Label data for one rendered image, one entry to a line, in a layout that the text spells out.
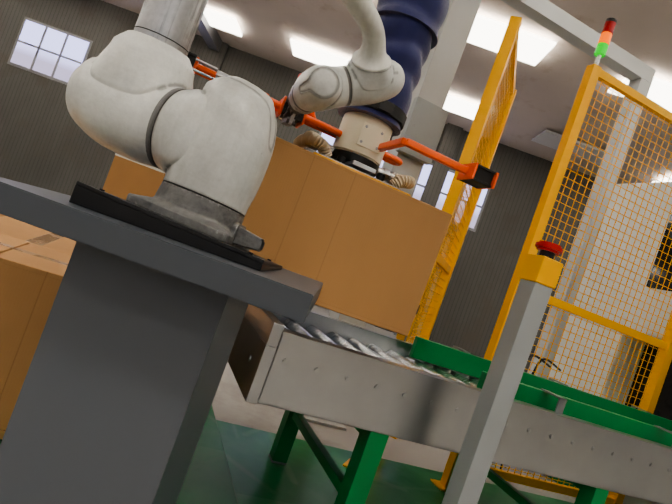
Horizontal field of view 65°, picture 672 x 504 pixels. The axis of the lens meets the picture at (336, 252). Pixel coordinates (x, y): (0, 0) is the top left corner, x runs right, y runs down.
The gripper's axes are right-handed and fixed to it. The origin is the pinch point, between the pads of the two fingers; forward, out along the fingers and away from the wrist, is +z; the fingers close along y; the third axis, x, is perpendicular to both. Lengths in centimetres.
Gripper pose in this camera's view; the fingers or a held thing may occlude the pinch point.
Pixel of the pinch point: (286, 110)
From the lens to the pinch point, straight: 171.5
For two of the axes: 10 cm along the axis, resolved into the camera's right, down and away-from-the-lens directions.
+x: 8.8, 3.3, 3.3
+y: -3.4, 9.4, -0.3
